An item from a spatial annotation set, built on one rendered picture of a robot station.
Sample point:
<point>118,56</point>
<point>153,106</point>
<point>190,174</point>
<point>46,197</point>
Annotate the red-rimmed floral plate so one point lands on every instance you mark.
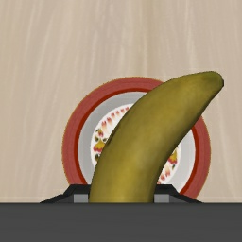
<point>82,126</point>

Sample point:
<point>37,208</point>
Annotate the yellow-green banana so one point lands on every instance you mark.
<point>148,141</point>

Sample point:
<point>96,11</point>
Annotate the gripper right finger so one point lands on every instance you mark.
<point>167,193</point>

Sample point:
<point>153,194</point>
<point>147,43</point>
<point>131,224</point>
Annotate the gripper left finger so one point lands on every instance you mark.
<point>75,193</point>

